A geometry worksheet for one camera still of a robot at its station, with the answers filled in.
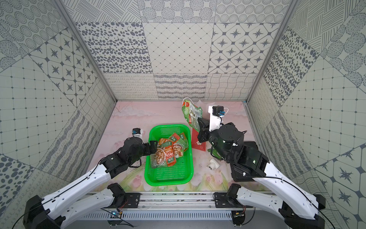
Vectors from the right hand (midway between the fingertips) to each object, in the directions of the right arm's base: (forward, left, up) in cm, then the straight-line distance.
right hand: (199, 120), depth 59 cm
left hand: (+3, +26, -22) cm, 34 cm away
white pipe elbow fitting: (-5, -10, -37) cm, 39 cm away
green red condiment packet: (+9, +10, -34) cm, 36 cm away
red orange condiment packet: (+2, +17, -33) cm, 37 cm away
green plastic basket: (-9, +9, -40) cm, 41 cm away
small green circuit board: (-30, +41, -40) cm, 64 cm away
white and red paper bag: (+8, 0, -35) cm, 36 cm away
